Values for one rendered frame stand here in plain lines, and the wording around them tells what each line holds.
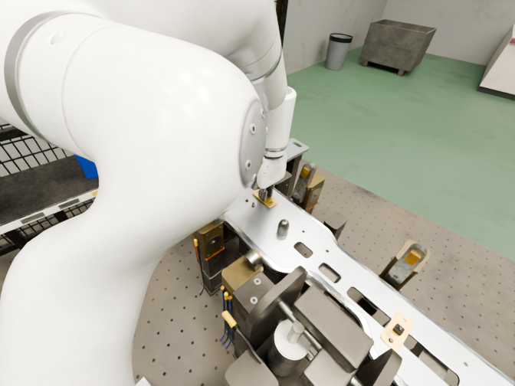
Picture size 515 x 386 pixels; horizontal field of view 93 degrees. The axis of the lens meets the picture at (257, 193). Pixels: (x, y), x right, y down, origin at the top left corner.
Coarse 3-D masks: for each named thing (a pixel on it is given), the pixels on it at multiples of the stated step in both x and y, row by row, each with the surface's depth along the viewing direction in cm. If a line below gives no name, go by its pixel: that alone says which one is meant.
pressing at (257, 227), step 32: (256, 224) 71; (320, 224) 73; (288, 256) 64; (320, 256) 65; (352, 256) 66; (384, 288) 59; (416, 320) 54; (448, 352) 50; (416, 384) 46; (480, 384) 46; (512, 384) 47
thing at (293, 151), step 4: (288, 140) 106; (292, 140) 106; (296, 140) 106; (288, 144) 103; (292, 144) 104; (300, 144) 104; (288, 148) 101; (292, 148) 101; (296, 148) 102; (300, 148) 102; (304, 148) 102; (308, 148) 102; (288, 152) 99; (292, 152) 99; (296, 152) 99; (300, 152) 100; (288, 156) 97; (292, 156) 97; (296, 156) 99; (288, 160) 96
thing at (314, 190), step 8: (320, 176) 82; (312, 184) 79; (320, 184) 81; (312, 192) 80; (320, 192) 86; (304, 200) 81; (312, 200) 84; (304, 208) 84; (312, 208) 91; (304, 232) 99
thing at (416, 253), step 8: (408, 248) 57; (416, 248) 56; (424, 248) 56; (408, 256) 57; (416, 256) 56; (424, 256) 55; (400, 264) 60; (408, 264) 58; (416, 264) 57; (392, 272) 61; (400, 272) 60; (408, 272) 59; (392, 280) 62; (400, 280) 61
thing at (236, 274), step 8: (232, 264) 53; (240, 264) 53; (248, 264) 54; (224, 272) 52; (232, 272) 52; (240, 272) 52; (248, 272) 52; (256, 272) 52; (224, 280) 52; (232, 280) 51; (240, 280) 51; (224, 288) 54; (232, 288) 50; (224, 296) 57; (224, 304) 60; (232, 312) 63; (224, 320) 67; (232, 336) 74; (224, 344) 74
